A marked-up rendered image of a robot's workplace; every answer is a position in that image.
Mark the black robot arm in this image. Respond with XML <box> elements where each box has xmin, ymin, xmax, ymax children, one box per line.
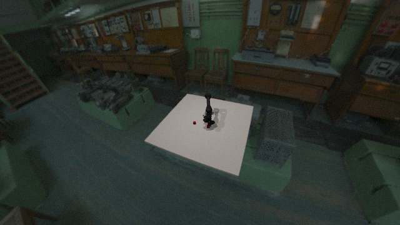
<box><xmin>203</xmin><ymin>94</ymin><xmax>213</xmax><ymax>123</ymax></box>

